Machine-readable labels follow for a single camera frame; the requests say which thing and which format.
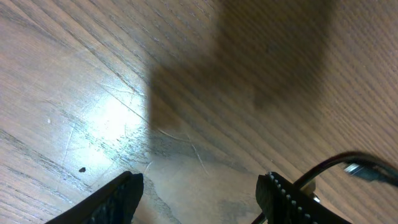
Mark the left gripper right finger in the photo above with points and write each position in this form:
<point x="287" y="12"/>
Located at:
<point x="281" y="202"/>

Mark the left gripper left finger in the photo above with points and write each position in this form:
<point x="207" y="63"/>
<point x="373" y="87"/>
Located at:
<point x="114" y="203"/>

